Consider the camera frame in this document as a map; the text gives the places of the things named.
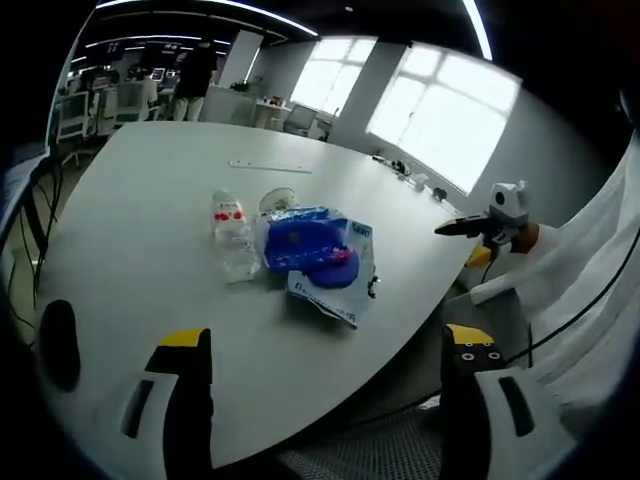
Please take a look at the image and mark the small items on table edge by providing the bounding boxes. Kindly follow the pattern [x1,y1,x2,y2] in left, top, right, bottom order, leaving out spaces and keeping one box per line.
[370,153,451,202]

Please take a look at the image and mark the white office chair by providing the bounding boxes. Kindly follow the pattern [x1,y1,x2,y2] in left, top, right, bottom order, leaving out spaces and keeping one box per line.
[53,92,96,144]

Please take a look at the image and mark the white ceiling light strip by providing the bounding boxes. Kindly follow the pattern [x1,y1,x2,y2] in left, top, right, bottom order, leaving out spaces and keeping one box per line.
[460,0,496,62]

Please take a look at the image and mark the flat metal strip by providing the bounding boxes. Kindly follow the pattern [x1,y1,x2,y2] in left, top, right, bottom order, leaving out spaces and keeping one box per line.
[228,159,314,176]

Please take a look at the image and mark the window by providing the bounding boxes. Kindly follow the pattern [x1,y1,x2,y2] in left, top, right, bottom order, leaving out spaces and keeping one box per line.
[289,37,377,117]
[366,45,522,197]

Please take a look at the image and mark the grey office chair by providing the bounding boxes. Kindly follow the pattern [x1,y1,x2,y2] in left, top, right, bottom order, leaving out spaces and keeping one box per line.
[286,103,319,137]

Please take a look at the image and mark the blue item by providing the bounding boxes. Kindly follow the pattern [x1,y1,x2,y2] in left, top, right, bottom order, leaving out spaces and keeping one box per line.
[255,203,377,332]

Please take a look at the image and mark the black cable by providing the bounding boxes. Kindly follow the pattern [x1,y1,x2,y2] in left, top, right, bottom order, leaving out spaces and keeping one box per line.
[503,237,640,369]

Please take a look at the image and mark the clear plastic water bottle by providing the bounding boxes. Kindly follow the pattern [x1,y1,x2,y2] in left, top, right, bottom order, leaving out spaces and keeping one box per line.
[208,188,262,285]

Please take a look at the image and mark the person's right hand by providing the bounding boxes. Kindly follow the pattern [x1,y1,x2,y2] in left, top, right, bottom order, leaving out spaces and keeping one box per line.
[514,223,543,255]

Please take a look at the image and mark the person's white clothing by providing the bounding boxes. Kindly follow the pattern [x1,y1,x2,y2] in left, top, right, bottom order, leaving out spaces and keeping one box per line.
[519,142,640,401]

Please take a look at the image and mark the white table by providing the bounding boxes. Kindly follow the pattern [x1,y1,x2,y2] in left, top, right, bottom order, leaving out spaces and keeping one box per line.
[38,121,482,472]

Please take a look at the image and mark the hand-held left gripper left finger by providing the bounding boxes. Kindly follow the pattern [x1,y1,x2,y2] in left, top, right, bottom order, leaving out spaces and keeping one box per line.
[88,327,215,480]

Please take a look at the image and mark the black oval object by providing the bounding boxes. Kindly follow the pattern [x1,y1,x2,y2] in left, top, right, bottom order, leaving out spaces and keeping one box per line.
[38,299,82,395]

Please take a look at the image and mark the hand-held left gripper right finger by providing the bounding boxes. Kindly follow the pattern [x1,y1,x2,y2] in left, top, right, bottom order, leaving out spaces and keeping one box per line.
[438,323,557,480]

